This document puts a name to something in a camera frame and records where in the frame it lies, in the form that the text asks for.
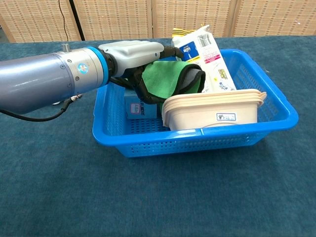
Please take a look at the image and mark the small blue cardboard box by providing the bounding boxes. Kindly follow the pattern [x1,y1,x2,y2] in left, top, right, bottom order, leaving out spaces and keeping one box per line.
[124,88,158,120]

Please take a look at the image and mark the teal carpet table cover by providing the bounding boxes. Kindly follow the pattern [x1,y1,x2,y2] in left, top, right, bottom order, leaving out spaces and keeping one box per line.
[0,36,316,237]

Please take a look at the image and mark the black tripod stand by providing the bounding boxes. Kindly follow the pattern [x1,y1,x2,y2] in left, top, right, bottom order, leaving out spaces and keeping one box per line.
[68,0,86,41]

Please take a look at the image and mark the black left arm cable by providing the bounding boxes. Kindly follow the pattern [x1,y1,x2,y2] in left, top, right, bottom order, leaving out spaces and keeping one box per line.
[0,94,83,122]

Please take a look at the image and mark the green microfiber cloth black edge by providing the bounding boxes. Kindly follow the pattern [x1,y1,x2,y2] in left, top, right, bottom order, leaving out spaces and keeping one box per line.
[141,61,206,99]

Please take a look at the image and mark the blue perforated plastic basket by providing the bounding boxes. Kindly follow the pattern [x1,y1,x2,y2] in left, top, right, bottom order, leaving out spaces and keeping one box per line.
[92,48,299,158]

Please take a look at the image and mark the thin black hanging cable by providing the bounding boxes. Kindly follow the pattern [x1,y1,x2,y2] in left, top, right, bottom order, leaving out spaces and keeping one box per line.
[58,0,69,41]

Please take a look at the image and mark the white printed snack bag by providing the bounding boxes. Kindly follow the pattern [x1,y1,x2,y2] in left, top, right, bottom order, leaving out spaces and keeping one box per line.
[171,24,237,94]

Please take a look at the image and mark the beige stacked plastic food containers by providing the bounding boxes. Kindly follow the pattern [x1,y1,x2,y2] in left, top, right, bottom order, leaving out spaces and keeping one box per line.
[161,88,267,131]

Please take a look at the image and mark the bamboo folding screen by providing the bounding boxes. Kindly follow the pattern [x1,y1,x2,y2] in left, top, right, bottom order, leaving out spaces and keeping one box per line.
[0,0,316,43]

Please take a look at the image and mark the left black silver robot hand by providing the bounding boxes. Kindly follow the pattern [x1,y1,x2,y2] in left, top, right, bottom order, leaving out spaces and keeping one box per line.
[98,40,185,106]

